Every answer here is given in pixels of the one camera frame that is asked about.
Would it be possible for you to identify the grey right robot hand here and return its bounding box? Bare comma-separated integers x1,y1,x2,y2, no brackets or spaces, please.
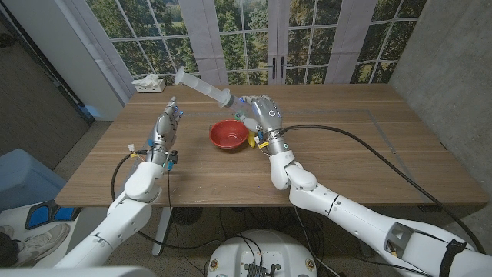
240,94,296,157

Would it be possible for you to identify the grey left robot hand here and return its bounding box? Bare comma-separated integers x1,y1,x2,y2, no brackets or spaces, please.
145,95,185,165

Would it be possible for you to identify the large clear plastic syringe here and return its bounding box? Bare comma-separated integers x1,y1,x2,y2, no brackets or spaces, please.
174,65,257,118

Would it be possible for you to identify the red bowl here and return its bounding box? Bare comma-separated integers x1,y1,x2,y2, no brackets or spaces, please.
208,118,250,150

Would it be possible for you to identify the white tissue box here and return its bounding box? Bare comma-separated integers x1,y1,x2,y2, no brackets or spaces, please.
131,73,167,94

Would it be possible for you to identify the printed window backdrop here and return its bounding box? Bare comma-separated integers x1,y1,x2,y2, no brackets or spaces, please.
63,0,428,105

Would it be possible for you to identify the black round fan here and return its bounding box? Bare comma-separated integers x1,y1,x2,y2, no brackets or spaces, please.
171,206,204,226

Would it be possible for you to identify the white table leg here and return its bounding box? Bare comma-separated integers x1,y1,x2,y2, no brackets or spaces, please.
151,206,174,257

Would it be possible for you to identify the white robot torso base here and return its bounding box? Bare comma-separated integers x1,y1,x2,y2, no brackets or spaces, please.
206,229,319,277

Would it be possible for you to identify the blue-grey storage bin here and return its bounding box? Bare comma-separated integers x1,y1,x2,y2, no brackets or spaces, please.
0,148,68,212

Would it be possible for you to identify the black and blue foot pedal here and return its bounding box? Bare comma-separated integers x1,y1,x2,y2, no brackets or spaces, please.
25,199,82,231

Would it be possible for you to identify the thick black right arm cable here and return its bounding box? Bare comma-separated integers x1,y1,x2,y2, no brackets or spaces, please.
282,125,487,255

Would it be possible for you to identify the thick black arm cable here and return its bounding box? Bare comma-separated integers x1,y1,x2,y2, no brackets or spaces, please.
110,150,220,250
282,125,487,255

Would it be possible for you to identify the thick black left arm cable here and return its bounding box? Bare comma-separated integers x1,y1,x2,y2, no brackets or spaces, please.
110,150,220,250

